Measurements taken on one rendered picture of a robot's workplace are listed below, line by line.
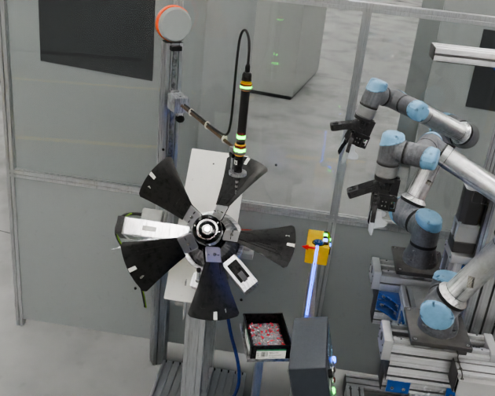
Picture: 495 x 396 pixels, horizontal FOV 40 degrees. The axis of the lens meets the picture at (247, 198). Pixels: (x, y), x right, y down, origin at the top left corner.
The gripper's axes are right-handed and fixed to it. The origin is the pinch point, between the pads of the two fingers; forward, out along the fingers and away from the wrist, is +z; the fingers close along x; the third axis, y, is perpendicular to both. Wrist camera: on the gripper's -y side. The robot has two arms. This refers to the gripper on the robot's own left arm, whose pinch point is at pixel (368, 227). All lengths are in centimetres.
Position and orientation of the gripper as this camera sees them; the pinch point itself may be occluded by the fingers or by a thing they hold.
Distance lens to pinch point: 239.1
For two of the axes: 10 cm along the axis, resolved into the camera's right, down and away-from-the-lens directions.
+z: -0.9, 9.0, 4.3
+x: 1.3, -4.1, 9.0
